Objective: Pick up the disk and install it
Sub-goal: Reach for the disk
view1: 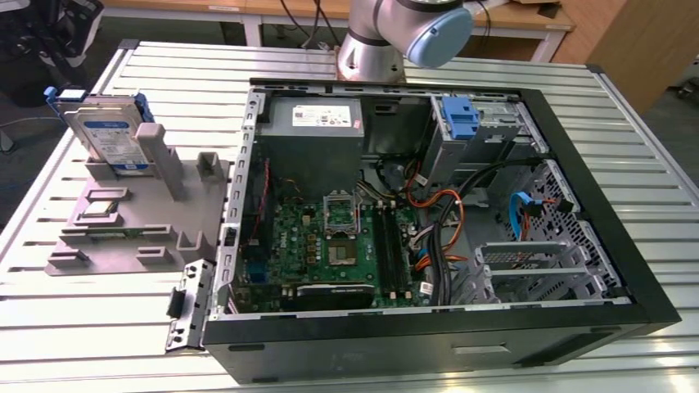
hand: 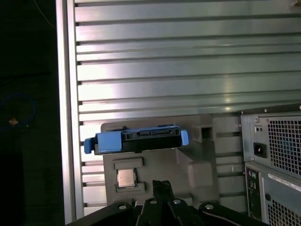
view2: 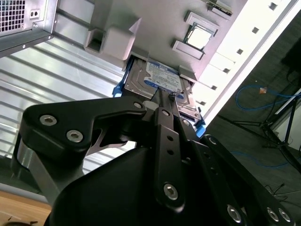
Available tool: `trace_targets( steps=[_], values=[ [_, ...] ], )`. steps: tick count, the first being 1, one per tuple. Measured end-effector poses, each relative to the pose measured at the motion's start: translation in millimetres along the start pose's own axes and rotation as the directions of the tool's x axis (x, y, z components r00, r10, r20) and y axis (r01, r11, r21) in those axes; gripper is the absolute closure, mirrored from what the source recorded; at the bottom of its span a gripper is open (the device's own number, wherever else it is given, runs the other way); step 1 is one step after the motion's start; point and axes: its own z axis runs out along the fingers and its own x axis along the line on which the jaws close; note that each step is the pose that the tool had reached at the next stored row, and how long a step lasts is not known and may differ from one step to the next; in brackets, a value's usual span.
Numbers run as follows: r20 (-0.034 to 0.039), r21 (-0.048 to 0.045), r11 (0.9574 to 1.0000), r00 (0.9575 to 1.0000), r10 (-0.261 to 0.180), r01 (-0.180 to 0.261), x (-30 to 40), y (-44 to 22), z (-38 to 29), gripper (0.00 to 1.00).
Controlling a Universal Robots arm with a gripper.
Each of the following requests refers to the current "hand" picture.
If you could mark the grey power supply unit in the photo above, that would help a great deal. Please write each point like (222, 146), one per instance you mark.
(282, 146)

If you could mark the silver CPU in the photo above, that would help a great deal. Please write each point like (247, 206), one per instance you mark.
(127, 177)

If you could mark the black PC case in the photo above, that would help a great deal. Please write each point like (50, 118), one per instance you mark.
(258, 188)

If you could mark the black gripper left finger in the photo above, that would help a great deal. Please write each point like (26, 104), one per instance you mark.
(145, 212)

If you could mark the hard disk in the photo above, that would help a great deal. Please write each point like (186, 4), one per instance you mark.
(110, 142)

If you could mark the grey parts rack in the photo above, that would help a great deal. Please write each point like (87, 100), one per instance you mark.
(164, 169)

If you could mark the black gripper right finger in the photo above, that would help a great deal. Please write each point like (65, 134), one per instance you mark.
(181, 212)

